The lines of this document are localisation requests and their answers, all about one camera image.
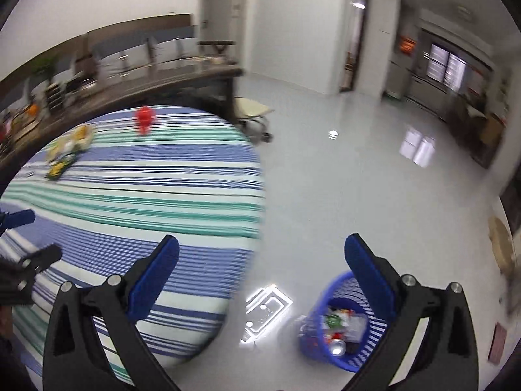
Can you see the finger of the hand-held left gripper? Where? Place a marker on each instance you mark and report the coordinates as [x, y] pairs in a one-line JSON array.
[[40, 256], [18, 219]]

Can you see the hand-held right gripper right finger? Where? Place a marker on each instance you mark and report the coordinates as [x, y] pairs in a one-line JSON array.
[[368, 277]]

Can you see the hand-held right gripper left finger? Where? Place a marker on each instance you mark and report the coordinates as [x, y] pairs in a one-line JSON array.
[[156, 277]]

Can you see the blue plastic mesh basket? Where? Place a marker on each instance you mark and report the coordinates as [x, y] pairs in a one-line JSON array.
[[313, 346]]

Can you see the clear plastic wrapper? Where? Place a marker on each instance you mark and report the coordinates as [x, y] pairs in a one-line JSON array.
[[356, 328]]

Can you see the green yellow snack packet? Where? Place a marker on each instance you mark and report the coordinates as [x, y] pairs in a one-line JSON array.
[[59, 169]]

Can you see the crushed red drink can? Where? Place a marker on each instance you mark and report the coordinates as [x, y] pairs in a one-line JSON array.
[[337, 348]]

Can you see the pale snack packet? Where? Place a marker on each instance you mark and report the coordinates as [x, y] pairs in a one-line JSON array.
[[61, 148]]

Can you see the striped blue green tablecloth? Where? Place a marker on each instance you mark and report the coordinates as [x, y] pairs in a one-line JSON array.
[[142, 195]]

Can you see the yellow white snack packet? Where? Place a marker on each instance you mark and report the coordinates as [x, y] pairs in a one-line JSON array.
[[82, 135]]

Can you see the small orange object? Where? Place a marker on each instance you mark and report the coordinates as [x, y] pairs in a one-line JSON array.
[[32, 109]]

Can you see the small desk rack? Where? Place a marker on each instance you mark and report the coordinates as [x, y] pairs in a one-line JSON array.
[[53, 95]]

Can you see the beige round stool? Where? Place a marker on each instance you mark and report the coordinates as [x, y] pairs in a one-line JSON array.
[[500, 244]]

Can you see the dark red book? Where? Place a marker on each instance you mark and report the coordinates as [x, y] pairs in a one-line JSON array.
[[497, 342]]

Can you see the small desk plant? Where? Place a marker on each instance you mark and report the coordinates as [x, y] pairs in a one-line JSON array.
[[44, 67]]

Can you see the small red object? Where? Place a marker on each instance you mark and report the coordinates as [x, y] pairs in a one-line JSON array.
[[144, 120]]

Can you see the dark glass cabinet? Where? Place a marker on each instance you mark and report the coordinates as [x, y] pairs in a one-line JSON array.
[[513, 199]]

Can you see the stack of cardboard boxes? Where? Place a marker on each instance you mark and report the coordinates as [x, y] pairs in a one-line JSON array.
[[486, 126]]

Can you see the beige office swivel chair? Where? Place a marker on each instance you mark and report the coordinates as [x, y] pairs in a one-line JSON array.
[[252, 108]]

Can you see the white counter cabinet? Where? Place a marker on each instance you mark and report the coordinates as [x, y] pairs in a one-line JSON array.
[[425, 89]]

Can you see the grey desk partition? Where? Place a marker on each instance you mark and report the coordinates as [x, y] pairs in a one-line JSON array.
[[138, 44]]

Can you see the window with blinds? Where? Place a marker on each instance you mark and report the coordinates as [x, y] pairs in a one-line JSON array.
[[445, 67]]

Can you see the red wall poster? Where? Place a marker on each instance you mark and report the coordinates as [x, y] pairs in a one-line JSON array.
[[408, 44]]

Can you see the wooden cross-frame stand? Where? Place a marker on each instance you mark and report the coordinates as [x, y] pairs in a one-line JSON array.
[[217, 47]]

